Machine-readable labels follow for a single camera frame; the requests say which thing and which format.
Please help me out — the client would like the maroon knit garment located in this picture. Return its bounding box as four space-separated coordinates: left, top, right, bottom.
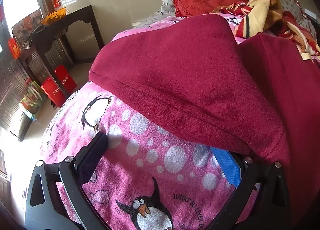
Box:
89 14 320 230

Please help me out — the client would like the dark lattice wooden door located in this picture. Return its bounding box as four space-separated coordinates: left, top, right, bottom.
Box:
0 23 34 141

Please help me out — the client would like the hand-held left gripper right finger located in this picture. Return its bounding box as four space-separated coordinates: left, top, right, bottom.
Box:
211 146 292 230

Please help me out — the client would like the pink penguin print blanket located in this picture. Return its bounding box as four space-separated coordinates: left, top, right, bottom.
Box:
40 16 320 230

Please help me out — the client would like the red and yellow striped blanket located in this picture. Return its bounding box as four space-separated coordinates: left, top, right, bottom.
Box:
212 0 320 56

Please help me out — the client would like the dark wooden table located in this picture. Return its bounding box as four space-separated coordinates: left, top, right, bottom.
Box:
12 5 105 100

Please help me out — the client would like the yellow plastic basket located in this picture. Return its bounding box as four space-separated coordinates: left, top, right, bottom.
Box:
41 7 68 25

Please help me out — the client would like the framed picture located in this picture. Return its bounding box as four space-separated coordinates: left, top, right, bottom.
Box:
12 10 43 42

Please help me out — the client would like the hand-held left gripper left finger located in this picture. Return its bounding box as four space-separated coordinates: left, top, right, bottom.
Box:
25 131 108 230

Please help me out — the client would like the red hanging lantern decoration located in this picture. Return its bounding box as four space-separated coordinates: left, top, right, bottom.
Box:
8 37 22 60

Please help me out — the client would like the red gift bag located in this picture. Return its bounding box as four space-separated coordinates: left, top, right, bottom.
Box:
54 65 77 94
41 77 67 108

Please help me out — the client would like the colourful shopping bag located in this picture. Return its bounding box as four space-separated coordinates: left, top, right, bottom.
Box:
21 81 47 121

